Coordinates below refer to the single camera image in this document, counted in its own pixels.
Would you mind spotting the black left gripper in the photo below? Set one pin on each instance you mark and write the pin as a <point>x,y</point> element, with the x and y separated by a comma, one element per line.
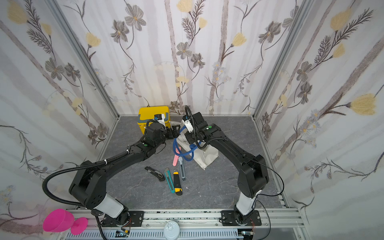
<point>176,133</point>

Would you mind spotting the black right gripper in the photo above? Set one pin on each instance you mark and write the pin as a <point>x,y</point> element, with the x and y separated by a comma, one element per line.
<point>186,136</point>

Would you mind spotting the white tote pouch blue handles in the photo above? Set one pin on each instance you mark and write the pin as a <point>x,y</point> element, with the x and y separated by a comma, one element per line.
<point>190,152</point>

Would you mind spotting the pink art knife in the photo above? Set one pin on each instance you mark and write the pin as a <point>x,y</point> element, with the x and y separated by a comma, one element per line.
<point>175,160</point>

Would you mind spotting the grey blue art knife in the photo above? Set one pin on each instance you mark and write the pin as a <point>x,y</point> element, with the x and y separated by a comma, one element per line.
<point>182,168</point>

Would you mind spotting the teal art knife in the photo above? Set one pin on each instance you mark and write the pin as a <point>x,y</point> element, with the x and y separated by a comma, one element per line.
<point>168,178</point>

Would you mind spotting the black yellow art knife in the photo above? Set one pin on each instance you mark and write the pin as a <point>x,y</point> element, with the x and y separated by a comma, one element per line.
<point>177,183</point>

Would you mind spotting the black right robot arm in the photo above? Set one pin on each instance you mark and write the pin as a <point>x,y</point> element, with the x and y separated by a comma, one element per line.
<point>253,174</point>

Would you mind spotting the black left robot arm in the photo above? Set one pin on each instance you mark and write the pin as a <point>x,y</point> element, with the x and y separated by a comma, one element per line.
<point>89,186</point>

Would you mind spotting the yellow storage box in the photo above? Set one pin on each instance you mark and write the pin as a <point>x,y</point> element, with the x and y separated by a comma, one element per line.
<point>147,113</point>

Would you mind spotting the white round device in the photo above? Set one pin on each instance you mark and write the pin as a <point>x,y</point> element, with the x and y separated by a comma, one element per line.
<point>172,230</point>

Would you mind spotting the pink plastic goblet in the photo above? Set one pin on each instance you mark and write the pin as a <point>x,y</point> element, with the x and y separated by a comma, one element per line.
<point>61,220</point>

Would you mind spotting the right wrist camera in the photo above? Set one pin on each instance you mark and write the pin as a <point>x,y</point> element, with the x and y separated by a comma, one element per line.
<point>188,125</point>

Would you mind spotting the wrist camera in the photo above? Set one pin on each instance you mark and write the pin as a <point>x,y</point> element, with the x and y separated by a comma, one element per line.
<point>188,125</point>
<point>160,118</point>

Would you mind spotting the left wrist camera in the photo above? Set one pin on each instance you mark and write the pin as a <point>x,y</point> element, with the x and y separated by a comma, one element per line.
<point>160,118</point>

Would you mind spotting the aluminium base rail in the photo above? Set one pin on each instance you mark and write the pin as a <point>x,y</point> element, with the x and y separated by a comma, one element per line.
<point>211,224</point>

